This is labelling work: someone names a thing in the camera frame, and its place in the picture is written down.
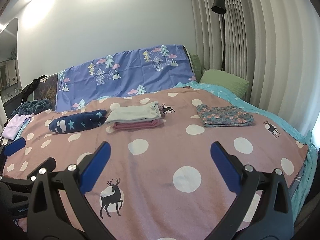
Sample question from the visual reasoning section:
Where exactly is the light grey garment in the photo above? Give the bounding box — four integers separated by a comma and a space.
106, 101, 162, 124

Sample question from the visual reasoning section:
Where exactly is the purple tree print sheet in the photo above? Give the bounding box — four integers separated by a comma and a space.
55, 44, 196, 112

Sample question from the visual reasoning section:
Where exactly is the lilac garment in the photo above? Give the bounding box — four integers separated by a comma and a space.
2, 114, 34, 140

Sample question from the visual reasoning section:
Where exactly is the arched wall mirror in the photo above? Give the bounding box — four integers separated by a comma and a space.
1, 18, 20, 91

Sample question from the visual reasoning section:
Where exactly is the black floor lamp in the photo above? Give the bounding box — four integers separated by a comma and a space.
211, 0, 226, 71

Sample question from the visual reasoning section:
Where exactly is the pink polka dot blanket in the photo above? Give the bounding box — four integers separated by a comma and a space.
4, 88, 308, 239

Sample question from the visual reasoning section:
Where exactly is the floral folded garment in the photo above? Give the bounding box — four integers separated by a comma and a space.
196, 104, 254, 127

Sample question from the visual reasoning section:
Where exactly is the pink folded garment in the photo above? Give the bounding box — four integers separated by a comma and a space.
113, 119, 163, 131

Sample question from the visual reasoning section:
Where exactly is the beige pleated curtain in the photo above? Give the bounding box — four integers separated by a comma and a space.
191, 0, 319, 134

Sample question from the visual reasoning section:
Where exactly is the green pillow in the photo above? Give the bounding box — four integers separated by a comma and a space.
189, 54, 249, 98

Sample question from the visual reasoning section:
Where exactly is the dark patterned headboard cushion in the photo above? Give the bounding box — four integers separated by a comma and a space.
33, 73, 58, 104

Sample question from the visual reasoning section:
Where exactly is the turquoise star bed sheet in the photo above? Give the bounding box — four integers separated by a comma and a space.
175, 81, 318, 219

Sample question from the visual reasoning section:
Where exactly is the dark teal fuzzy blanket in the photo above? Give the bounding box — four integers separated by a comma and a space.
10, 99, 52, 119

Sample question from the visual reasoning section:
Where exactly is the navy star fleece garment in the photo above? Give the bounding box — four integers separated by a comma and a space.
48, 109, 107, 134

